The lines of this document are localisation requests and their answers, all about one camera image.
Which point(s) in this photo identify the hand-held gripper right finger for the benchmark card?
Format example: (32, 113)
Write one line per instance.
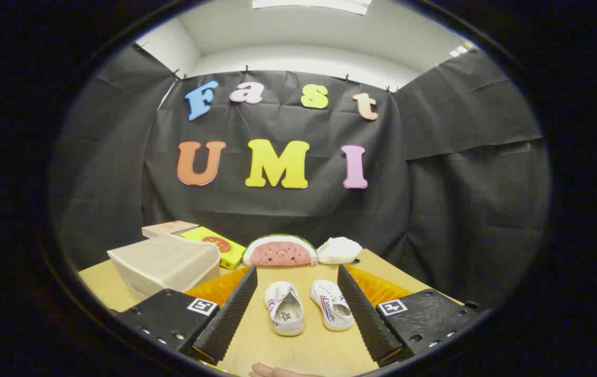
(364, 309)

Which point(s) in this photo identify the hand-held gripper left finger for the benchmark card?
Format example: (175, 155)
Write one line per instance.
(230, 309)

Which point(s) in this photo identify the white canvas shoe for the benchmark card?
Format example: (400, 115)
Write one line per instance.
(331, 306)
(284, 309)

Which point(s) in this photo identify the cream storage box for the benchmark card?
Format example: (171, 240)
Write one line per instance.
(162, 262)

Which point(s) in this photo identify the yellow book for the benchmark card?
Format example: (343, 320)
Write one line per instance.
(222, 248)

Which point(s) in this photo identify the white plush toy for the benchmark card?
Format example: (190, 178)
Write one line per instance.
(339, 250)

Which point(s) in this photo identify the watermelon slice plush toy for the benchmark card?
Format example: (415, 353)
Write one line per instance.
(280, 254)

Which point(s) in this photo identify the beige book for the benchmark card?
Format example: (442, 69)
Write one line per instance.
(167, 228)

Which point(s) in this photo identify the black backdrop cloth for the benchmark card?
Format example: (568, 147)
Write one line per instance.
(288, 214)

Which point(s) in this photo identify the ceiling light panel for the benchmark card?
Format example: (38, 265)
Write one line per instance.
(311, 5)

